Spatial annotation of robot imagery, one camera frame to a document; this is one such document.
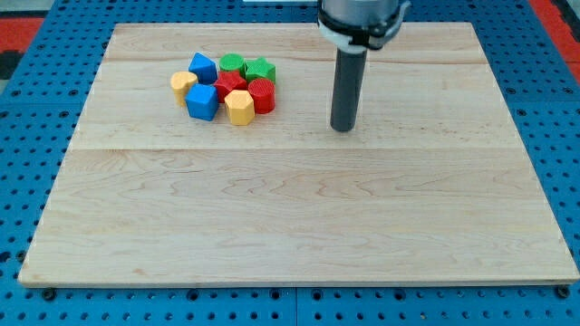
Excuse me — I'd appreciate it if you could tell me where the red cylinder block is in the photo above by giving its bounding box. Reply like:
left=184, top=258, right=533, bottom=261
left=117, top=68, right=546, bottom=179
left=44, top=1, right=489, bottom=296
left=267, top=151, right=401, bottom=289
left=247, top=78, right=276, bottom=114

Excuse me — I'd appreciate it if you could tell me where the yellow hexagon block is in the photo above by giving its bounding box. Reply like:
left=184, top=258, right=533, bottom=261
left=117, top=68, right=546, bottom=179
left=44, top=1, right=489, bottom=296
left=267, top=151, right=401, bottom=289
left=225, top=90, right=255, bottom=126

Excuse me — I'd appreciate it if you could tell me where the green star block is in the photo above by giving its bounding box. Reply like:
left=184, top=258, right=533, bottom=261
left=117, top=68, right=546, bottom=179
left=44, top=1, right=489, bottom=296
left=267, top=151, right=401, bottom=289
left=246, top=57, right=276, bottom=82

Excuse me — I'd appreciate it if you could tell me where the red star block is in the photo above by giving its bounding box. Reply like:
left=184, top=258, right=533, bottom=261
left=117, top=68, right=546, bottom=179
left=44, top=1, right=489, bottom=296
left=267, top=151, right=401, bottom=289
left=214, top=71, right=247, bottom=103

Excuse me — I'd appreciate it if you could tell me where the blue cube block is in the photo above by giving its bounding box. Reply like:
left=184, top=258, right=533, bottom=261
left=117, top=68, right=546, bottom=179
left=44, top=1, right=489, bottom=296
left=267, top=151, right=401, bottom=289
left=185, top=83, right=218, bottom=121

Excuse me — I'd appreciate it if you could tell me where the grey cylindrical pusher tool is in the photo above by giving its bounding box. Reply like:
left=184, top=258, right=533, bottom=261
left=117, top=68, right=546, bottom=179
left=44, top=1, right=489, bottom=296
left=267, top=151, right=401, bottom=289
left=330, top=50, right=367, bottom=132

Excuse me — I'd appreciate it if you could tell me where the green cylinder block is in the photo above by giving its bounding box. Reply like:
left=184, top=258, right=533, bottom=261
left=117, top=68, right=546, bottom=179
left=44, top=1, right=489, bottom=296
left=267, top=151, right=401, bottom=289
left=218, top=53, right=246, bottom=78

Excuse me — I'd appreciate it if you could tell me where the blue triangular block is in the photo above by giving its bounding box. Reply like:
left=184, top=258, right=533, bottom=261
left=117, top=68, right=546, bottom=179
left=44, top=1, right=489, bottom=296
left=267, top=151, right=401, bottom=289
left=188, top=53, right=218, bottom=85

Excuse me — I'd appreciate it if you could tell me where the yellow heart block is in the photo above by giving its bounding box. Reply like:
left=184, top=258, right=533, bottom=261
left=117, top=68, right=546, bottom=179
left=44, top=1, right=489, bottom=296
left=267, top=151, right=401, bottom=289
left=170, top=71, right=198, bottom=107

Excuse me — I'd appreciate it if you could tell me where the light wooden board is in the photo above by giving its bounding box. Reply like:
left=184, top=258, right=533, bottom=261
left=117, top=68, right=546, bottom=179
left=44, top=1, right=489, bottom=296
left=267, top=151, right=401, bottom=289
left=18, top=23, right=579, bottom=288

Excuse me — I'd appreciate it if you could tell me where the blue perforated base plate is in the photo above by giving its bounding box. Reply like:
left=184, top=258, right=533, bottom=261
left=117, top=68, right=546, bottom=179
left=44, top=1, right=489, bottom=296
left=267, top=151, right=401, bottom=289
left=1, top=0, right=579, bottom=325

